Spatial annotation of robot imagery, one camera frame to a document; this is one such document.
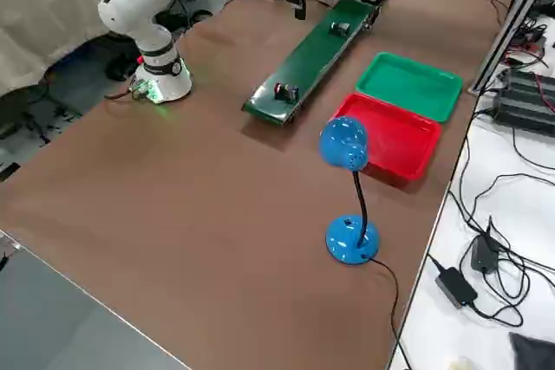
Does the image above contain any green conveyor belt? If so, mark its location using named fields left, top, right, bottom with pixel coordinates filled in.
left=241, top=0, right=385, bottom=131

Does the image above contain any dark cloth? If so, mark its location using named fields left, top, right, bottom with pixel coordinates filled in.
left=507, top=331, right=555, bottom=370

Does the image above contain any aluminium profile post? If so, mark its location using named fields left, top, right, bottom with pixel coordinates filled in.
left=467, top=0, right=555, bottom=94

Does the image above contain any black power adapter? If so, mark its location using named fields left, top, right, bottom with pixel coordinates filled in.
left=470, top=213, right=504, bottom=275
left=434, top=266, right=479, bottom=309

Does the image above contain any green plastic tray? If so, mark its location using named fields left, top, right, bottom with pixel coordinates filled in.
left=355, top=51, right=465, bottom=123

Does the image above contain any black ribbed power supply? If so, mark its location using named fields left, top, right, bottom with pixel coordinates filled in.
left=492, top=67, right=555, bottom=137

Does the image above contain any blue desk lamp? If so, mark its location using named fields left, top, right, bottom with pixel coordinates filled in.
left=318, top=116, right=382, bottom=266

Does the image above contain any red plastic tray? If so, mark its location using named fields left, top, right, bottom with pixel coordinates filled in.
left=328, top=92, right=443, bottom=183

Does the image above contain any black lamp cable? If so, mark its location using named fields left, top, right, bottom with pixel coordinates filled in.
left=368, top=256, right=413, bottom=370

